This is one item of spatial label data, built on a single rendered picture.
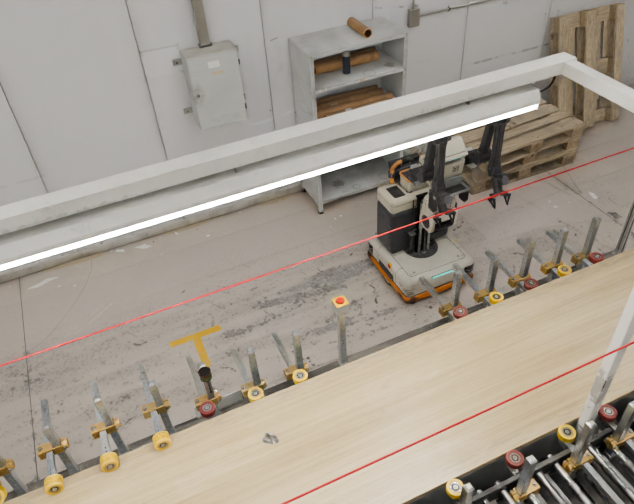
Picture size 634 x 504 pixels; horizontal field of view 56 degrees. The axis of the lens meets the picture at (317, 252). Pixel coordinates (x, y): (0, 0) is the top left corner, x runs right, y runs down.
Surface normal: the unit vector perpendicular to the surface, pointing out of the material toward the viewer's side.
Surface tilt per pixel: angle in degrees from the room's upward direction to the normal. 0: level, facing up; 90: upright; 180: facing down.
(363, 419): 0
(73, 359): 0
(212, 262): 0
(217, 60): 90
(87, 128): 90
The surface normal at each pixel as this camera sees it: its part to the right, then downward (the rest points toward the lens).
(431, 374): -0.06, -0.75
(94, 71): 0.41, 0.58
